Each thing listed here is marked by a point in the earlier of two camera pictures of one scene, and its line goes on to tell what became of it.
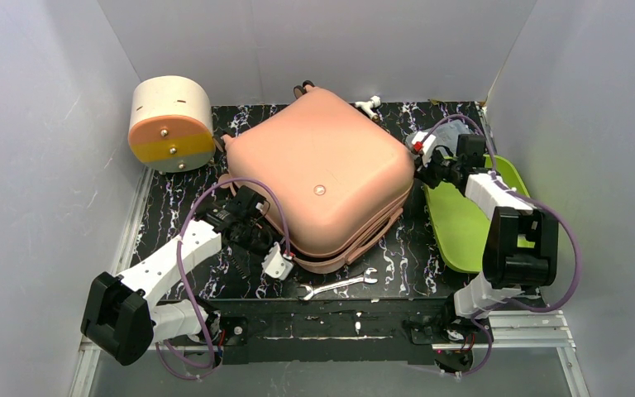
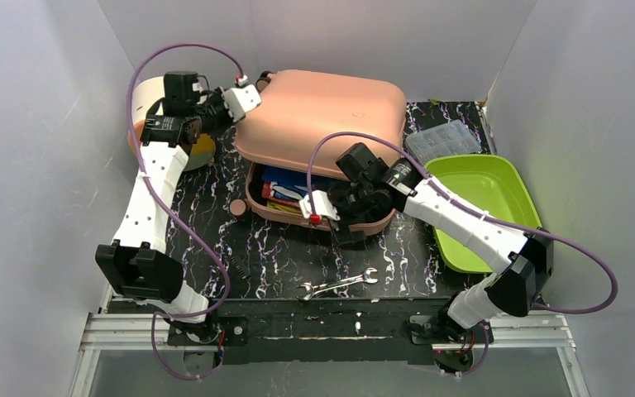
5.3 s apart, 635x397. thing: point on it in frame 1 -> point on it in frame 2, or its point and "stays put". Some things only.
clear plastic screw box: x=446 y=133 stays put
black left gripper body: x=260 y=234 -> x=222 y=110
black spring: x=238 y=268 stays put
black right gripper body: x=429 y=170 -> x=344 y=210
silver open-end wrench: x=312 y=291 stays put
